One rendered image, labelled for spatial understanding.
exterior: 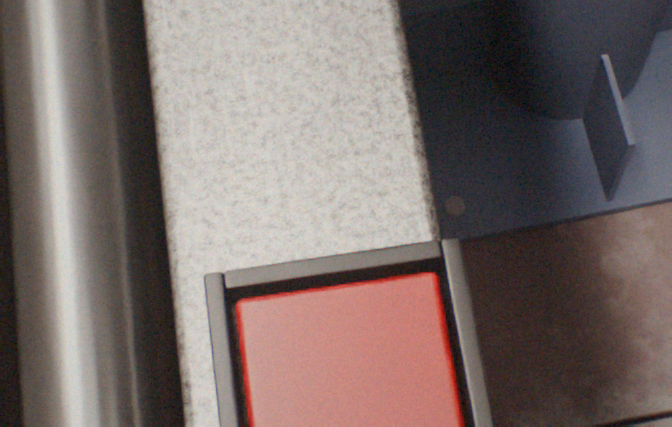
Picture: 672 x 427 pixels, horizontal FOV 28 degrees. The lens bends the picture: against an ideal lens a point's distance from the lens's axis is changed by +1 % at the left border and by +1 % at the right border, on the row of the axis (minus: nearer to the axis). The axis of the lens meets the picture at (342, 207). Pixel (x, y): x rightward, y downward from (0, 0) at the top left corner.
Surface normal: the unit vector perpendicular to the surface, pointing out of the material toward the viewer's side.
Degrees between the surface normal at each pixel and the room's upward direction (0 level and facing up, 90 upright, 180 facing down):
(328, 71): 0
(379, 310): 0
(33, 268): 31
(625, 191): 0
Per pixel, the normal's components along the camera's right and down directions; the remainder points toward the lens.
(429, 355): -0.04, -0.37
